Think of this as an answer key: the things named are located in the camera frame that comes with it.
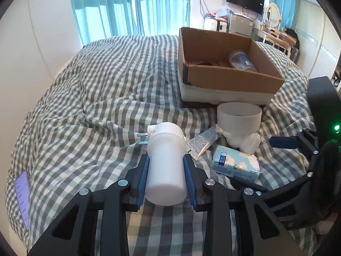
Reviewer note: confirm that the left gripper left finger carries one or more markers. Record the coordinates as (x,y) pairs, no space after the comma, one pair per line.
(73,231)

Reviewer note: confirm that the blue floral tissue pack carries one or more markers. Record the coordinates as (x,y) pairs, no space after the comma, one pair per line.
(234,163)

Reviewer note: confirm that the black bag on table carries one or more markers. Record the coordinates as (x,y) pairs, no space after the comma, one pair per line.
(292,38)

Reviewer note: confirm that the white dressing table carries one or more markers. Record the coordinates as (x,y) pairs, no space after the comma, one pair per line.
(274,41)

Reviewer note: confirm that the white oval vanity mirror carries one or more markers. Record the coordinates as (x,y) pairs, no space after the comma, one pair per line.
(272,16)

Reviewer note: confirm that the silver mini fridge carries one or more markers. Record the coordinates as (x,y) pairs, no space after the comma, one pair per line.
(240,24)

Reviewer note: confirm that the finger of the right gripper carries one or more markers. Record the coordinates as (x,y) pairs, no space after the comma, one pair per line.
(241,184)
(284,142)

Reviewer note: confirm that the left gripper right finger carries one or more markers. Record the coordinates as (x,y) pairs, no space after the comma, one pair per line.
(258,230)

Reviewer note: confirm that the silver cream tube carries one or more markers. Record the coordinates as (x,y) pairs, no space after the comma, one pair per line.
(199,144)

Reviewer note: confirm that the clear cotton swab jar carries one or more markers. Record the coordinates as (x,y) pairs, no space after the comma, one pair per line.
(240,60)

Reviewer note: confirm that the brown cardboard box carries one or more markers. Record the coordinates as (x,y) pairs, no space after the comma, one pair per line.
(205,74)

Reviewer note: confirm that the white plug-in night light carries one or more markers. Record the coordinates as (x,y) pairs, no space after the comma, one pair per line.
(166,183)

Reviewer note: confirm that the smartphone with lit screen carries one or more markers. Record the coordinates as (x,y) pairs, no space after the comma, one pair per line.
(22,192)

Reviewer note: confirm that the teal window curtains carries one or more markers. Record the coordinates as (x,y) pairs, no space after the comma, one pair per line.
(100,19)

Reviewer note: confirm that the white suitcase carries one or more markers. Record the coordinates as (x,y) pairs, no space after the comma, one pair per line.
(216,24)

